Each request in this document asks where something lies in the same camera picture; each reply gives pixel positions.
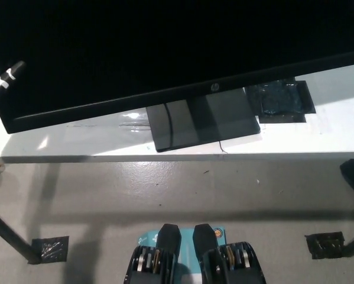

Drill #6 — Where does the black HP computer monitor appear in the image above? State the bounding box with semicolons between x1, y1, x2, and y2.
0;0;354;153

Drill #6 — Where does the teal cardboard box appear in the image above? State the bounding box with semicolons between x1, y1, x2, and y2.
138;225;226;284

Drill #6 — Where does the black plastic bag on table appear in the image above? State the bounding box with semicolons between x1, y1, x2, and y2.
245;77;317;124

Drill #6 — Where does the clear plastic tape sheet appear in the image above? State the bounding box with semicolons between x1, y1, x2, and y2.
64;110;154;140

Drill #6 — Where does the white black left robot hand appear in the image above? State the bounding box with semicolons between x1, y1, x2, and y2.
0;60;27;103

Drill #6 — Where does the black floor tape patch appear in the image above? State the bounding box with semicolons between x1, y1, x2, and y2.
31;235;70;264
304;231;347;260

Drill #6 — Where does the black ribbed robot body block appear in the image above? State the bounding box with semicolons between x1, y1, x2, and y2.
124;223;183;284
192;223;268;284

